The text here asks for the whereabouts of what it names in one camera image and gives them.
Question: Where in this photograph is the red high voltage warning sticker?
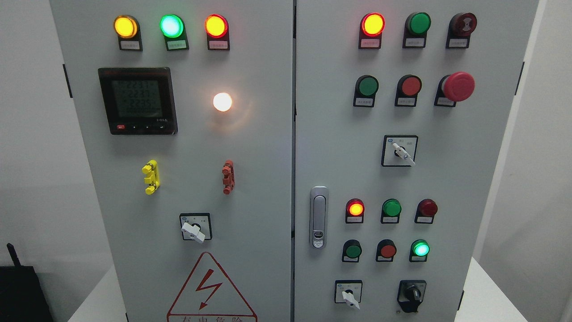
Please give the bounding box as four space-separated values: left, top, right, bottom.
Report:
166 251 258 322

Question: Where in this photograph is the red push button lower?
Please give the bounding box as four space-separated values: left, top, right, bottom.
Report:
375 239 397 262

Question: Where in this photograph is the red lit lamp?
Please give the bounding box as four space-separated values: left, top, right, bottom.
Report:
345 198 365 224
359 12 385 49

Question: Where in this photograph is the green lit indicator lamp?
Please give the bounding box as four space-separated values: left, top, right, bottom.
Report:
159 14 189 51

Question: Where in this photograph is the dark red buzzer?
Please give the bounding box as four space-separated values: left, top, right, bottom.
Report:
446 12 477 49

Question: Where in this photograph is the red lamp lower right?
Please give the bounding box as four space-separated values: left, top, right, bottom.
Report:
415 199 438 224

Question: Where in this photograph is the black box with antenna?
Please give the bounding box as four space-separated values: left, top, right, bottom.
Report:
0 243 53 322

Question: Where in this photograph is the white selector switch upper right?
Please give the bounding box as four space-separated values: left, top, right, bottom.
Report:
381 135 418 167

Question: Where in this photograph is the red push button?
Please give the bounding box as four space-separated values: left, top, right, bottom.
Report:
394 75 422 107
375 239 397 262

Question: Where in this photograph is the green lamp lower middle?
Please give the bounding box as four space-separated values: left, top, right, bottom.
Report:
380 199 402 224

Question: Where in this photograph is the right grey cabinet door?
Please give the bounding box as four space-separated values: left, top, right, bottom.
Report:
293 0 539 322

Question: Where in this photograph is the red push button upper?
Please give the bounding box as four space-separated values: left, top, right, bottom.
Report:
394 75 422 107

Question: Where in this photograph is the left grey cabinet door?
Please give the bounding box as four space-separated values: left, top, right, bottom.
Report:
50 0 294 322

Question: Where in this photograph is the red emergency stop mushroom button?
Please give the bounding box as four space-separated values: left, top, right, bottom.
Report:
434 71 475 107

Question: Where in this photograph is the white lit indicator lamp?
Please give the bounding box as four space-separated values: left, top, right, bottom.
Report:
212 92 233 112

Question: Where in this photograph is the black rotary knob switch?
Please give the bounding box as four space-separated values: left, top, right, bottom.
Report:
397 280 427 313

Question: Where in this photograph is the green lamp right top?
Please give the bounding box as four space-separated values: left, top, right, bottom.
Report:
402 12 431 49

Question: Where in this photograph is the yellow indicator lamp top left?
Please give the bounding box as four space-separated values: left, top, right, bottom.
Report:
113 15 143 51

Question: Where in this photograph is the white selector switch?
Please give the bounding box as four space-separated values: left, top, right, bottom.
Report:
334 280 363 310
381 135 418 167

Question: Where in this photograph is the grey cabinet door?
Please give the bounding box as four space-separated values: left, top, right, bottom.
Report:
293 0 539 322
50 0 294 322

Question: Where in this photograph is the green push button upper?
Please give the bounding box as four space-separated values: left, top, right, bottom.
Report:
353 75 379 107

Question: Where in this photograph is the green push button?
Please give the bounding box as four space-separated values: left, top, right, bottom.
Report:
353 75 379 107
341 240 363 263
409 240 430 263

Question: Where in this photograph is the green push button lower right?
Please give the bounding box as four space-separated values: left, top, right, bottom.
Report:
409 240 430 263

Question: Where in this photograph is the red lit lamp left door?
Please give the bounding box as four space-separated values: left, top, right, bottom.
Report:
204 14 230 51

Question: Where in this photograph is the red lit lamp lower left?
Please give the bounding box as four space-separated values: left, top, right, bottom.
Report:
345 198 365 224

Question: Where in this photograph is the black digital power meter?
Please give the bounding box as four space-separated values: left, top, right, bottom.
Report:
98 67 178 135

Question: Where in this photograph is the red lit lamp right top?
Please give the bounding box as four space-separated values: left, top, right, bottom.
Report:
359 12 385 49

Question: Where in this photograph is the green push button lower left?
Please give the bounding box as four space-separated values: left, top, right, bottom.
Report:
341 240 363 263

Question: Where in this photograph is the silver door lock handle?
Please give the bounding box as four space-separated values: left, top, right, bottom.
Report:
309 186 329 249

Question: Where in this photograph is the white selector switch bottom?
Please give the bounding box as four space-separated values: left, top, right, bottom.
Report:
334 280 363 310

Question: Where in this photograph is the white selector switch left door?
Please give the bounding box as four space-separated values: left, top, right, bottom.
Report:
179 213 212 243

